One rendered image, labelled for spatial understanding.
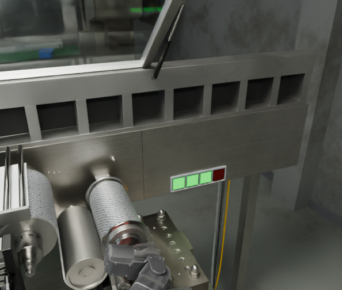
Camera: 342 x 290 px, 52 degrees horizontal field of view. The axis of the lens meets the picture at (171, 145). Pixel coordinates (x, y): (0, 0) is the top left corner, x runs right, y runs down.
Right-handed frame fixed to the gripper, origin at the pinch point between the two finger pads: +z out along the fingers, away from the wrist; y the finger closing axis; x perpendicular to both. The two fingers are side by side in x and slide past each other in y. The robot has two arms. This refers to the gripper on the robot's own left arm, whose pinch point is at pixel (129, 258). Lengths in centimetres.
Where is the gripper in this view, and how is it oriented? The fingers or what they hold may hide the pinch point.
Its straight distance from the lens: 103.5
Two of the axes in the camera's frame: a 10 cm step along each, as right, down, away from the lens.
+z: -3.6, 2.6, 8.9
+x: -2.0, -9.6, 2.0
